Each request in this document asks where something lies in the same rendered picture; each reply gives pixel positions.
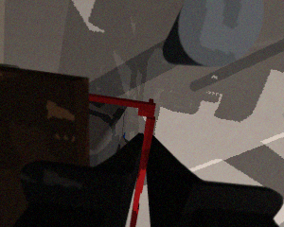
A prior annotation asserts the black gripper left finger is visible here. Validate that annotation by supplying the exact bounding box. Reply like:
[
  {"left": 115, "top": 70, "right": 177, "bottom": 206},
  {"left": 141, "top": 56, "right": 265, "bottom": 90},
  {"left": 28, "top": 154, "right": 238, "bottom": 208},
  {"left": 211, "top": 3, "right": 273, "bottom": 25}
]
[{"left": 19, "top": 133, "right": 144, "bottom": 227}]

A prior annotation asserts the dark grey cylinder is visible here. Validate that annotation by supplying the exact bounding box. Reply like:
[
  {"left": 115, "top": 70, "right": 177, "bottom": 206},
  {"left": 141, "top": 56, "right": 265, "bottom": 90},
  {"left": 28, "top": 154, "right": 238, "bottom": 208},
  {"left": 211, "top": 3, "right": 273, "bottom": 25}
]
[{"left": 163, "top": 0, "right": 264, "bottom": 67}]

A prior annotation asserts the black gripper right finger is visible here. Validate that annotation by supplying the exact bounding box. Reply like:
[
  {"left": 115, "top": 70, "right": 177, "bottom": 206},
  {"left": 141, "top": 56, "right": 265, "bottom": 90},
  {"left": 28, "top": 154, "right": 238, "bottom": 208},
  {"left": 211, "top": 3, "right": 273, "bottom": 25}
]
[{"left": 146, "top": 135, "right": 283, "bottom": 227}]

